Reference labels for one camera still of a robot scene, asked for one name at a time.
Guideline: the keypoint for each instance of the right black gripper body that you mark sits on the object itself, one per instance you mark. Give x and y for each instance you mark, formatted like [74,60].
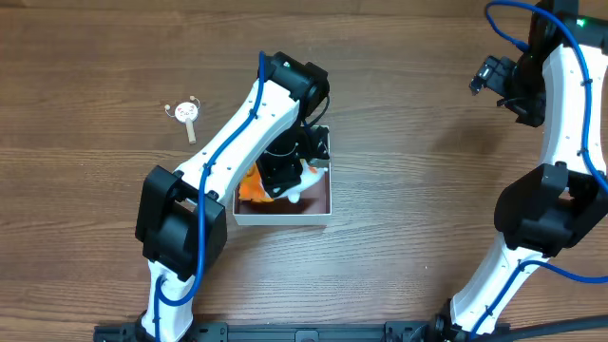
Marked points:
[497,76]

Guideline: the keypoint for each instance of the orange dinosaur toy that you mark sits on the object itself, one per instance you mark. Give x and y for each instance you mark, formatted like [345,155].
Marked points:
[251,187]

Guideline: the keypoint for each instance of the wooden pig rattle drum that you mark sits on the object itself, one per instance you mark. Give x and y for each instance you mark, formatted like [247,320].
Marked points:
[186,113]

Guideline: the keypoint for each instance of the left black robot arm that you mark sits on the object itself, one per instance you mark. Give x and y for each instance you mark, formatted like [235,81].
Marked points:
[181,221]

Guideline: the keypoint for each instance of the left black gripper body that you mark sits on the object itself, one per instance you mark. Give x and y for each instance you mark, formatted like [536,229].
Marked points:
[280,181]

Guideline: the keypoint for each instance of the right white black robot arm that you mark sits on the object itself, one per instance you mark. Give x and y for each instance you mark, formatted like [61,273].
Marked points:
[556,84]

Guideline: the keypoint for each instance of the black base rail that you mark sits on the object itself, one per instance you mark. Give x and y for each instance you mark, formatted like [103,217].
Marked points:
[388,332]

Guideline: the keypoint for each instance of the white box pink interior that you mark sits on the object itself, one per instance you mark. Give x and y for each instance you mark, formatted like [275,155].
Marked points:
[313,208]

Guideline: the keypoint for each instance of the white plush duck toy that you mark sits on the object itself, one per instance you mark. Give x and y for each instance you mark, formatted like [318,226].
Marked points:
[310,176]

